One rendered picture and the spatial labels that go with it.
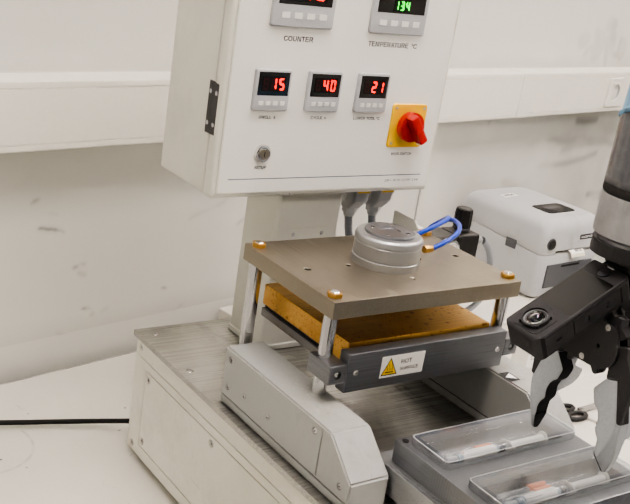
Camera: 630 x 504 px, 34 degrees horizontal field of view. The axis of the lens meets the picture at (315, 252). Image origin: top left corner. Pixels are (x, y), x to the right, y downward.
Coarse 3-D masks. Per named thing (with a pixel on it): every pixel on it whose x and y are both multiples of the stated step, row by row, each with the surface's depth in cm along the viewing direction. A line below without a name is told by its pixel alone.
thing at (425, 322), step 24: (264, 312) 121; (288, 312) 117; (312, 312) 115; (408, 312) 119; (432, 312) 120; (456, 312) 121; (312, 336) 114; (336, 336) 110; (360, 336) 110; (384, 336) 111; (408, 336) 113
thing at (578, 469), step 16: (592, 448) 106; (528, 464) 100; (544, 464) 101; (560, 464) 101; (576, 464) 102; (592, 464) 102; (624, 464) 103; (480, 480) 96; (496, 480) 97; (512, 480) 97; (528, 480) 98; (544, 480) 98; (560, 480) 98; (576, 480) 99; (592, 480) 99; (496, 496) 94; (512, 496) 94; (528, 496) 95; (544, 496) 95
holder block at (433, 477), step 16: (400, 448) 103; (544, 448) 106; (560, 448) 107; (576, 448) 107; (400, 464) 103; (416, 464) 101; (432, 464) 100; (480, 464) 101; (496, 464) 101; (512, 464) 102; (432, 480) 99; (448, 480) 97; (464, 480) 98; (448, 496) 97; (464, 496) 96; (592, 496) 98; (608, 496) 99; (624, 496) 100
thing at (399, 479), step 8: (384, 456) 105; (384, 464) 103; (392, 464) 103; (392, 472) 102; (400, 472) 102; (392, 480) 103; (400, 480) 102; (408, 480) 101; (416, 480) 101; (392, 488) 103; (400, 488) 102; (408, 488) 101; (416, 488) 100; (424, 488) 100; (392, 496) 103; (400, 496) 102; (408, 496) 101; (416, 496) 100; (424, 496) 99; (432, 496) 99
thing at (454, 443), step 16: (512, 416) 110; (528, 416) 110; (544, 416) 111; (432, 432) 104; (448, 432) 104; (464, 432) 105; (480, 432) 105; (496, 432) 106; (512, 432) 106; (528, 432) 107; (544, 432) 108; (560, 432) 108; (432, 448) 101; (448, 448) 101; (464, 448) 102; (480, 448) 102; (496, 448) 103
